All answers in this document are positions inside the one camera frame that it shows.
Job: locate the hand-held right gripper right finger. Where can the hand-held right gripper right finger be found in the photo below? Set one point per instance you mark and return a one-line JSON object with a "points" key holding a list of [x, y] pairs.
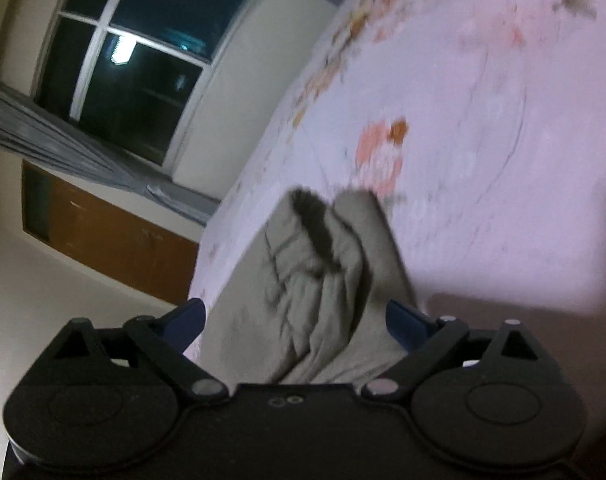
{"points": [[405, 327]]}

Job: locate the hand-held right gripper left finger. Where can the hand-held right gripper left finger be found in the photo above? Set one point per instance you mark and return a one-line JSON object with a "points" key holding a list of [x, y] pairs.
{"points": [[189, 320]]}

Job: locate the grey pants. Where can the grey pants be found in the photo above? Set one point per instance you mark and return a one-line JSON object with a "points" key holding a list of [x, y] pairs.
{"points": [[313, 285]]}

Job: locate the brown wooden door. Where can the brown wooden door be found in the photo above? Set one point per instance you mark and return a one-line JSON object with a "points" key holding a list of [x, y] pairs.
{"points": [[113, 240]]}

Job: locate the grey curtain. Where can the grey curtain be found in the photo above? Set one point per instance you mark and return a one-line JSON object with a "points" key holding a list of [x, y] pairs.
{"points": [[83, 160]]}

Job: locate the bed with pink floral sheet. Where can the bed with pink floral sheet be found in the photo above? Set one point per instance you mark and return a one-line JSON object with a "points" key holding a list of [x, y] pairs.
{"points": [[483, 135]]}

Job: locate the sliding glass window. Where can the sliding glass window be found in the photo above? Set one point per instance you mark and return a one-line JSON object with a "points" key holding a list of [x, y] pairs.
{"points": [[133, 60]]}

